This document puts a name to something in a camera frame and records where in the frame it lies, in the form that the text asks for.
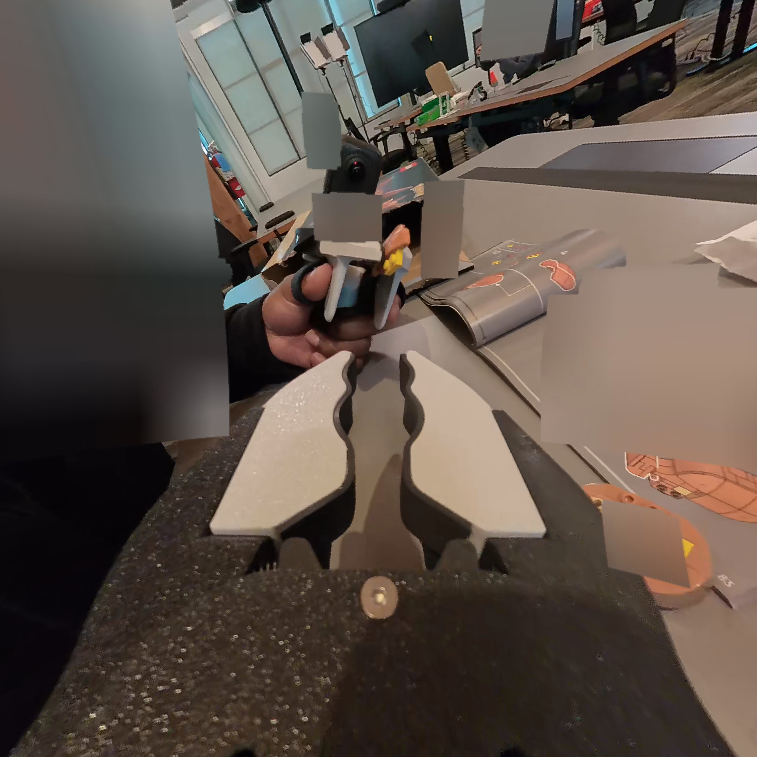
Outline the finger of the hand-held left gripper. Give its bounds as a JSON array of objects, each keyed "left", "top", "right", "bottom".
[
  {"left": 326, "top": 258, "right": 350, "bottom": 323},
  {"left": 375, "top": 249, "right": 410, "bottom": 331}
]

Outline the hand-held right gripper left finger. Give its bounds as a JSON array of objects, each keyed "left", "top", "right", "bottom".
[{"left": 210, "top": 351, "right": 356, "bottom": 537}]

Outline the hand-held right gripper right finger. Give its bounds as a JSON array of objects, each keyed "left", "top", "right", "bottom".
[{"left": 400, "top": 351, "right": 548, "bottom": 540}]

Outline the brown curved brick piece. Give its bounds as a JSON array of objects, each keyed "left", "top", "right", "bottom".
[{"left": 381, "top": 225, "right": 412, "bottom": 279}]

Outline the grey desk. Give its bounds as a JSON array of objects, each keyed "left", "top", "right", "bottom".
[{"left": 172, "top": 178, "right": 757, "bottom": 757}]

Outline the person's left hand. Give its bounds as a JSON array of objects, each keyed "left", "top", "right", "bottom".
[{"left": 263, "top": 267, "right": 377, "bottom": 370}]

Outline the grey instruction booklet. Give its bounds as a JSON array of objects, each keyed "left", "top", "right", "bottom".
[{"left": 420, "top": 229, "right": 757, "bottom": 610}]

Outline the large black television screen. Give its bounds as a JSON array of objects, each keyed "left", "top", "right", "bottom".
[{"left": 354, "top": 0, "right": 470, "bottom": 107}]

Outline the light grey table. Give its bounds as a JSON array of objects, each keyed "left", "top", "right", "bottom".
[{"left": 444, "top": 113, "right": 757, "bottom": 202}]

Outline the long wooden table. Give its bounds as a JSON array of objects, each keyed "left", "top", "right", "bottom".
[{"left": 414, "top": 18, "right": 689, "bottom": 131}]

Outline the round brown brick assembly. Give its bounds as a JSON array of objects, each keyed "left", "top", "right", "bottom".
[{"left": 584, "top": 483, "right": 713, "bottom": 611}]

